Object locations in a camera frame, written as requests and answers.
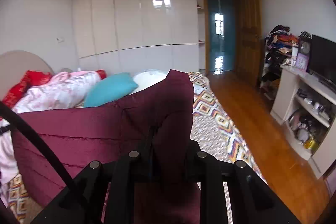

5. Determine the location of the maroon quilted puffer jacket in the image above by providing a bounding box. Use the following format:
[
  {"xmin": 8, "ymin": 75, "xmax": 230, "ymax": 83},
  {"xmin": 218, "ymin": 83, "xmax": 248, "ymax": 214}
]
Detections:
[{"xmin": 11, "ymin": 70, "xmax": 200, "ymax": 223}]

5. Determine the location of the cluttered clothes shelf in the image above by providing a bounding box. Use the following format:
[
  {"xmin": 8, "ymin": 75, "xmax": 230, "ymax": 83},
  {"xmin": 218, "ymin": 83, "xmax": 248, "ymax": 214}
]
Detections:
[{"xmin": 260, "ymin": 25, "xmax": 299, "ymax": 102}]

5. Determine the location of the patterned quilted bedspread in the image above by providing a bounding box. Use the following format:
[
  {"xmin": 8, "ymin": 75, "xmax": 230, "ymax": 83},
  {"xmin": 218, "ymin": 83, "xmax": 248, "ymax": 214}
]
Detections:
[{"xmin": 6, "ymin": 71, "xmax": 268, "ymax": 224}]

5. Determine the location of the white tv cabinet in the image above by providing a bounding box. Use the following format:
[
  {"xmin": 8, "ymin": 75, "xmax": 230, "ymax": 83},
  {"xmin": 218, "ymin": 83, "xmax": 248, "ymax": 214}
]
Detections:
[{"xmin": 270, "ymin": 65, "xmax": 335, "ymax": 178}]

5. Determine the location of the pink floral duvet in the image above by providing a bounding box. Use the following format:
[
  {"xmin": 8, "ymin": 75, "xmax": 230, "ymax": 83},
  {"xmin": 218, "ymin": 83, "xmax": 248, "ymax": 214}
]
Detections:
[{"xmin": 0, "ymin": 70, "xmax": 103, "ymax": 201}]

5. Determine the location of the teal pillow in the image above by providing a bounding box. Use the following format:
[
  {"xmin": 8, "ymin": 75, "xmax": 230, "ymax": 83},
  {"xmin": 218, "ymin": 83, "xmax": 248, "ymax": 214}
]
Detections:
[{"xmin": 84, "ymin": 73, "xmax": 138, "ymax": 107}]

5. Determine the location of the red cloth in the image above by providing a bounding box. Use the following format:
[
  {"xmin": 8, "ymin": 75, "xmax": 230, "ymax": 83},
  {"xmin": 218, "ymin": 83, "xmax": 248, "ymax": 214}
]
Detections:
[{"xmin": 2, "ymin": 71, "xmax": 92, "ymax": 109}]

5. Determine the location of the white pillow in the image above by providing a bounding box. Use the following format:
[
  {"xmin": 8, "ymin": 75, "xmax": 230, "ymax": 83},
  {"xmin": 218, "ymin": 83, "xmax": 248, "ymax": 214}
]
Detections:
[{"xmin": 132, "ymin": 69, "xmax": 169, "ymax": 94}]

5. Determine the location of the purple small clock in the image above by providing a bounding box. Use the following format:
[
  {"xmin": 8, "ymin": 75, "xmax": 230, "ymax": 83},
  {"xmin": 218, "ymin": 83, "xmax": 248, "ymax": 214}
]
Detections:
[{"xmin": 295, "ymin": 53, "xmax": 309, "ymax": 72}]

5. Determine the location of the white bed headboard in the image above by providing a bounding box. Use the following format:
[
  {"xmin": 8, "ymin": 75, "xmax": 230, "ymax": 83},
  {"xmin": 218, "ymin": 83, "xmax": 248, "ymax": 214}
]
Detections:
[{"xmin": 0, "ymin": 51, "xmax": 54, "ymax": 99}]

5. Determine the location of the black television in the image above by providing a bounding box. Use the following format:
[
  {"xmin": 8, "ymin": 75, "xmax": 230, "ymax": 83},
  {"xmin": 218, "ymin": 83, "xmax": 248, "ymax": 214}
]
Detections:
[{"xmin": 309, "ymin": 35, "xmax": 336, "ymax": 86}]

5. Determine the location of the wooden door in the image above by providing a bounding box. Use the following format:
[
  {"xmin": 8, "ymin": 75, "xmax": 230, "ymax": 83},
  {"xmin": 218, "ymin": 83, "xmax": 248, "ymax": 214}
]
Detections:
[{"xmin": 235, "ymin": 0, "xmax": 263, "ymax": 88}]

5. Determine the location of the white glossy wardrobe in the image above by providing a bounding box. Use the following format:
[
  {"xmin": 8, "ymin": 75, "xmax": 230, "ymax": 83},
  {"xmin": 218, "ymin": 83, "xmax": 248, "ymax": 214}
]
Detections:
[{"xmin": 73, "ymin": 0, "xmax": 201, "ymax": 74}]

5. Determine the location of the black cable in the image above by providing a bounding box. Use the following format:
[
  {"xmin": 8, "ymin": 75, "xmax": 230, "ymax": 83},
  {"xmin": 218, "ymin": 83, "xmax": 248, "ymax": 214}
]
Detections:
[{"xmin": 0, "ymin": 101, "xmax": 76, "ymax": 189}]

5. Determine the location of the wall socket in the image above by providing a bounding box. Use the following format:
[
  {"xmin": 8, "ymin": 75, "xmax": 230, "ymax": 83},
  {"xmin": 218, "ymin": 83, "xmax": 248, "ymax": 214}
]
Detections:
[{"xmin": 56, "ymin": 37, "xmax": 64, "ymax": 43}]

